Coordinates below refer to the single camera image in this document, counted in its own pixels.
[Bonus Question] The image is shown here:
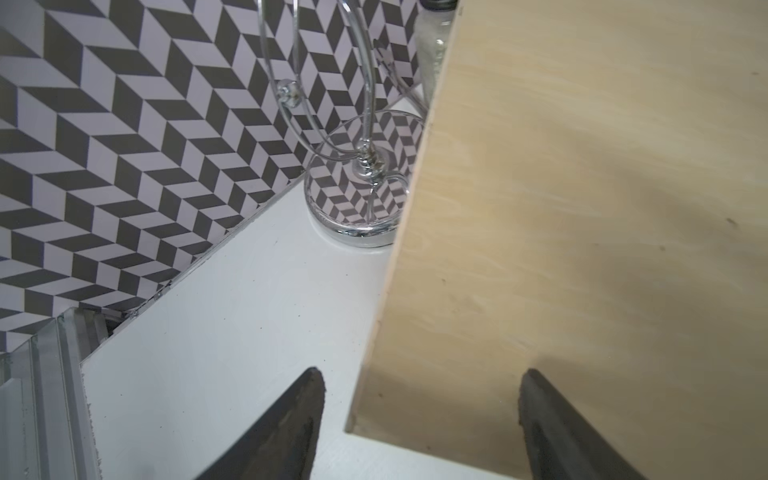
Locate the glass spice jar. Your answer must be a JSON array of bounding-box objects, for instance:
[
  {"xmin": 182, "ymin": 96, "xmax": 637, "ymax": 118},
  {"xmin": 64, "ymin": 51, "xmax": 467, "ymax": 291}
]
[{"xmin": 414, "ymin": 0, "xmax": 459, "ymax": 106}]

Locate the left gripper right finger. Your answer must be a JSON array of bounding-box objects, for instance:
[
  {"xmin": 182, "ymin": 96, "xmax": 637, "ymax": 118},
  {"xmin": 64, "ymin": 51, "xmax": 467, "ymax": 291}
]
[{"xmin": 518, "ymin": 369, "xmax": 643, "ymax": 480}]

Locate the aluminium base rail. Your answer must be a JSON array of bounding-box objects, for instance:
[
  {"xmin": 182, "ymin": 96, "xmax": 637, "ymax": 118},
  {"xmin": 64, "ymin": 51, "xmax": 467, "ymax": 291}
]
[{"xmin": 1, "ymin": 308, "xmax": 109, "ymax": 479}]

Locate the wire mug tree stand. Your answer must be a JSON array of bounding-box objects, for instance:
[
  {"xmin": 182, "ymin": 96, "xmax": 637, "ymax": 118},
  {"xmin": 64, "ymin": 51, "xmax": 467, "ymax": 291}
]
[{"xmin": 257, "ymin": 1, "xmax": 425, "ymax": 248}]

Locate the plywood board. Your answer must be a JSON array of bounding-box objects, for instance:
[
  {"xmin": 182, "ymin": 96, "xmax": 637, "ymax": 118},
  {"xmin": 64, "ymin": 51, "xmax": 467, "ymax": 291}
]
[{"xmin": 346, "ymin": 1, "xmax": 767, "ymax": 479}]

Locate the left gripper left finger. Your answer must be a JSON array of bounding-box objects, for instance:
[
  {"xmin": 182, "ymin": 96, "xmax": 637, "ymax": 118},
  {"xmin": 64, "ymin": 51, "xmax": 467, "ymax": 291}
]
[{"xmin": 199, "ymin": 367, "xmax": 326, "ymax": 480}]

